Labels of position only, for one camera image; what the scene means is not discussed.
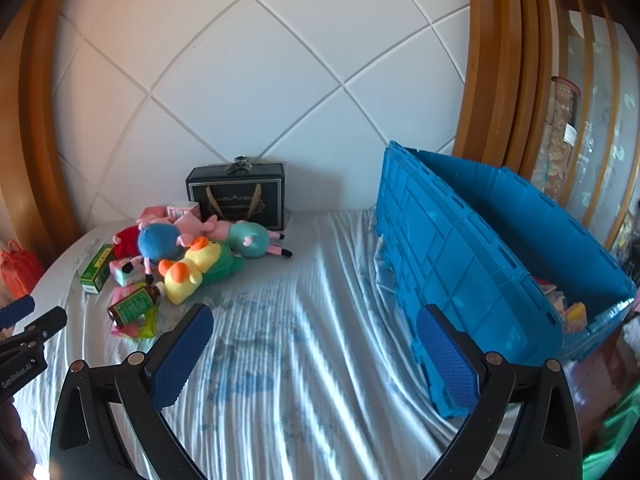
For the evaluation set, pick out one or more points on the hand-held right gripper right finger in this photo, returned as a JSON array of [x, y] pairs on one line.
[[445, 360]]

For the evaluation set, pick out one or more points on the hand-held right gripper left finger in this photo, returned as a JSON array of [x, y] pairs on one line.
[[180, 355]]

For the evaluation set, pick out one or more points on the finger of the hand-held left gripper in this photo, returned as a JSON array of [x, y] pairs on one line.
[[15, 309], [45, 324]]

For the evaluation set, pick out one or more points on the green medicine box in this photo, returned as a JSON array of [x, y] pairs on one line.
[[97, 270]]

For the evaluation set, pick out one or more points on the blue plastic crate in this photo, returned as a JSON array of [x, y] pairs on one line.
[[450, 260]]

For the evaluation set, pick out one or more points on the red bag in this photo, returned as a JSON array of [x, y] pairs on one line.
[[17, 270]]

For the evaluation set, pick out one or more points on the yellow-green plastic packet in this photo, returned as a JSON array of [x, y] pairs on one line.
[[149, 326]]

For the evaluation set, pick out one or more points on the brown bottle green label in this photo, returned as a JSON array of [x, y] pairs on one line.
[[132, 305]]

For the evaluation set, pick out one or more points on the small pink box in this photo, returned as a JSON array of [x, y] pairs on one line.
[[122, 272]]

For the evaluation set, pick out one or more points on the yellow duck plush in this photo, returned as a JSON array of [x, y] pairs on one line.
[[200, 260]]

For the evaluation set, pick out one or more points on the red dress pig plush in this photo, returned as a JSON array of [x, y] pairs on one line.
[[125, 242]]

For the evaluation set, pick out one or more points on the blue body pig plush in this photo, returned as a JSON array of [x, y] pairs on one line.
[[157, 242]]

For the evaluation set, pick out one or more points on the white striped bed sheet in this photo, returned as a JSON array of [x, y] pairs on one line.
[[300, 335]]

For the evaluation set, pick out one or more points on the teal dress pig plush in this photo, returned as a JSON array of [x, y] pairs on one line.
[[247, 240]]

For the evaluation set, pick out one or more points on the flat pink packet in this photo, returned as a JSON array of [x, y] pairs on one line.
[[150, 212]]

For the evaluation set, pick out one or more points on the pink carton box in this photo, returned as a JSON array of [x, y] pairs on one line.
[[182, 208]]

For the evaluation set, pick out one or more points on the black gift box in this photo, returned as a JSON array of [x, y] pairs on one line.
[[270, 195]]

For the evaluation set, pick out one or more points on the green cloth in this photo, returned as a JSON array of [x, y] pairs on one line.
[[617, 435]]

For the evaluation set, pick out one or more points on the rolled floral mat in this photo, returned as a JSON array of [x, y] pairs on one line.
[[560, 135]]

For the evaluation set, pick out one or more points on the wooden lattice partition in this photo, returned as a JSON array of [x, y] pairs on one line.
[[600, 110]]

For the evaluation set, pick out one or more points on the wooden headboard frame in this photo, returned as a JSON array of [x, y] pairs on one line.
[[40, 135]]

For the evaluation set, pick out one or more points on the wooden door frame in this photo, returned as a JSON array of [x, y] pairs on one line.
[[500, 60]]

